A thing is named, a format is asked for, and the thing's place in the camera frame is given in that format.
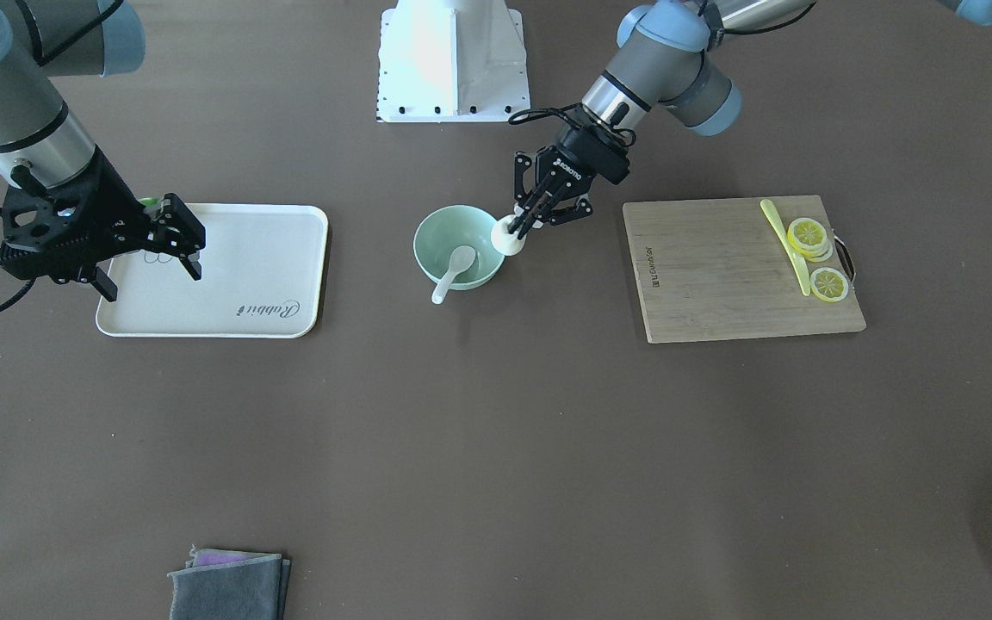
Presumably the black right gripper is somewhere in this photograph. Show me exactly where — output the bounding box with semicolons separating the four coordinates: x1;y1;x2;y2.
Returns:
0;149;208;302

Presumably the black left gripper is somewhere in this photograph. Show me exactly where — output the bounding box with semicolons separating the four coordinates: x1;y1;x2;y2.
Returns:
509;125;629;240

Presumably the white ceramic spoon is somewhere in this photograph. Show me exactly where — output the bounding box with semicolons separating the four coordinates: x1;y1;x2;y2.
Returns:
431;245;476;305

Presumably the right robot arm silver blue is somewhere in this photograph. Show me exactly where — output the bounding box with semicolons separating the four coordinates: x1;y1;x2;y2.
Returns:
0;1;208;301

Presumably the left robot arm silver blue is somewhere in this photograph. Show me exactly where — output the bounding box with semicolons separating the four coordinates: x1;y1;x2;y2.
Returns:
493;1;814;245

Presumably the mint green bowl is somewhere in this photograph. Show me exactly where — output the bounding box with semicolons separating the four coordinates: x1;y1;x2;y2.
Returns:
413;205;505;291

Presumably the white rectangular tray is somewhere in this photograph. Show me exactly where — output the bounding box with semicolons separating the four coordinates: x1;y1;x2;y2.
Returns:
96;203;328;338

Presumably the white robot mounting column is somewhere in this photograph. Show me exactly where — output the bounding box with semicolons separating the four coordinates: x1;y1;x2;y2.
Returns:
375;1;530;123

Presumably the wooden cutting board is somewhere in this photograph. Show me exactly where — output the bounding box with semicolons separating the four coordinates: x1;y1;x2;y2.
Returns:
622;197;866;343

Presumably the lemon slice stack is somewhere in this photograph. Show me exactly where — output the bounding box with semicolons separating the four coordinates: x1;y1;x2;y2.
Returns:
786;217;834;263

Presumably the yellow plastic knife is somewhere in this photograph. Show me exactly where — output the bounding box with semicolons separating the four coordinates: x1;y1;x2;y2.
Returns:
759;199;812;297

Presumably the single lemon slice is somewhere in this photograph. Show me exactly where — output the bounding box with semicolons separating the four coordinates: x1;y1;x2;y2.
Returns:
809;267;852;303

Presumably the grey folded cloth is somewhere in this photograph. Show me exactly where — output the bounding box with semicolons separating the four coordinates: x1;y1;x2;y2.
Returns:
168;546;291;619

